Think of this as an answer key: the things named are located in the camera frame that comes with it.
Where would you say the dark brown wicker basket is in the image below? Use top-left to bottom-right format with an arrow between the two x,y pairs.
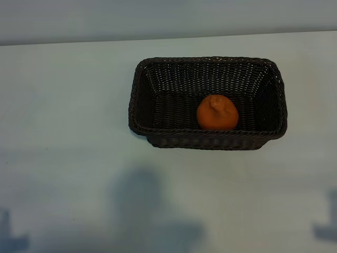
128,56 -> 286,151

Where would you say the orange fruit with knobbly stem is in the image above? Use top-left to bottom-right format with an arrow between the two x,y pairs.
196,94 -> 240,131

